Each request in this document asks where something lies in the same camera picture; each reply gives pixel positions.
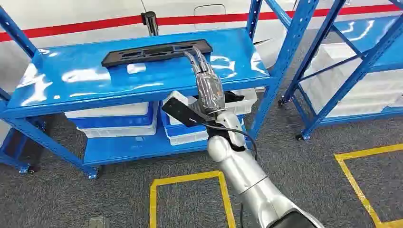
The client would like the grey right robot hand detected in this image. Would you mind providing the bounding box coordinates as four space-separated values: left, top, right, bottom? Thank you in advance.
183 46 226 117

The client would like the long black plastic part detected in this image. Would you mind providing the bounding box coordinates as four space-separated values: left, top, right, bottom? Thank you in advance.
101 39 213 68

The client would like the small black plastic part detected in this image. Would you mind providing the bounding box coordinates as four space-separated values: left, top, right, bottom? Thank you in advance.
224 91 245 104

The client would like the blue plastic crate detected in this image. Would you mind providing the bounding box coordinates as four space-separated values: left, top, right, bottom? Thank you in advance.
160 108 247 136
70 102 159 130

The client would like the blue metal shelf rack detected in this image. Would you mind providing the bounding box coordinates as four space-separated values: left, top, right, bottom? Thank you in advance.
0 0 345 180
278 0 403 141

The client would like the large white plastic crate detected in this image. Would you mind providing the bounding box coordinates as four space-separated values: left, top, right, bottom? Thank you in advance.
298 41 403 119

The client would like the grey metal object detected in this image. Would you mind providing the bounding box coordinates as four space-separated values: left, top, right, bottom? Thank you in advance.
88 216 111 228

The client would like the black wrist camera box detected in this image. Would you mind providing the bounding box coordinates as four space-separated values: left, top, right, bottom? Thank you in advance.
161 96 206 128

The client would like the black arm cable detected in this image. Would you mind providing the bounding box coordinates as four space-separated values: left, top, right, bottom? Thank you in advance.
188 118 259 162

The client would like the white wall hatch panel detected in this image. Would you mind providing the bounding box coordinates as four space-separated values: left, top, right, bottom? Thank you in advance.
193 3 227 31

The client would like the black chrome stanchion post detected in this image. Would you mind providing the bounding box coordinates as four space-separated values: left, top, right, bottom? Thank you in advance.
140 11 160 37

